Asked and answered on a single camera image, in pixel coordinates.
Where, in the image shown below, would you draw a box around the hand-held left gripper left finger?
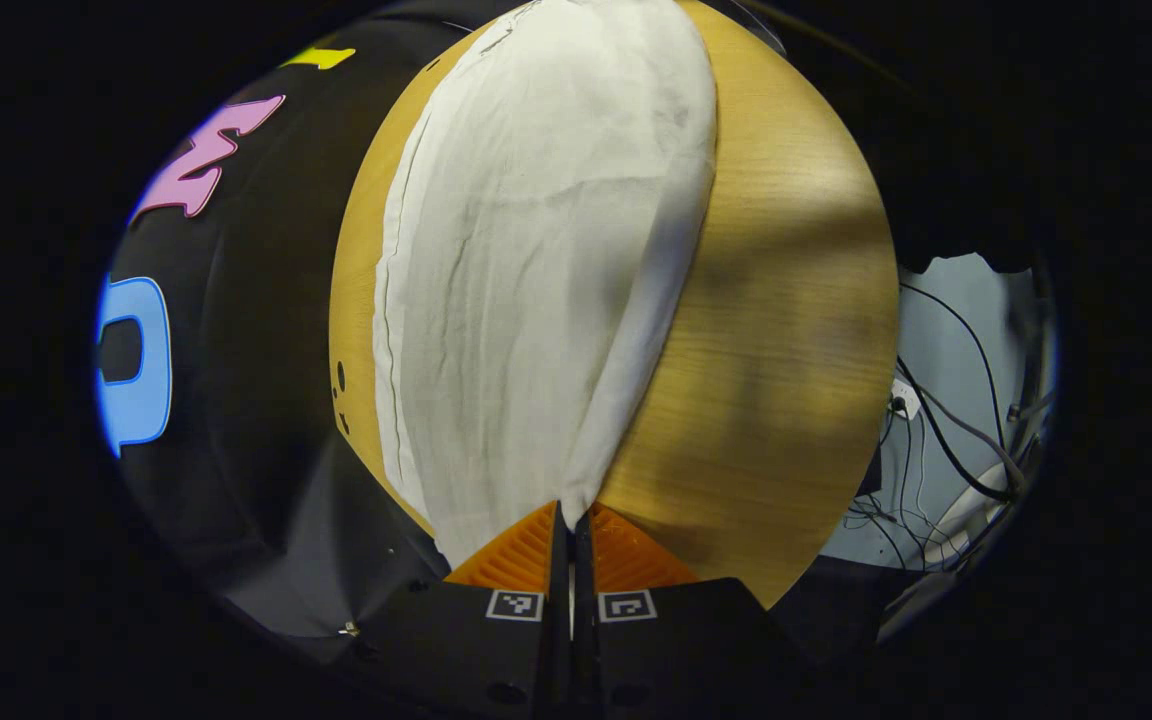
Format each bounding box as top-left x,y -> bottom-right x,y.
356,502 -> 573,720

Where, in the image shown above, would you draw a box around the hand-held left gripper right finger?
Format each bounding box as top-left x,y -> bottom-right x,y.
573,503 -> 817,720

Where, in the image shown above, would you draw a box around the white jeans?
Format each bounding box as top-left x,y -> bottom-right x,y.
373,0 -> 719,571

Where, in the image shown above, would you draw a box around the black backdrop cloth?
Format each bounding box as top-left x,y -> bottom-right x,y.
94,0 -> 537,651

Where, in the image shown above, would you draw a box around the white cable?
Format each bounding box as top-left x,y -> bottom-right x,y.
921,462 -> 1015,567

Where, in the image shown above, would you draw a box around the thin black cable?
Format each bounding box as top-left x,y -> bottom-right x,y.
898,283 -> 1009,421

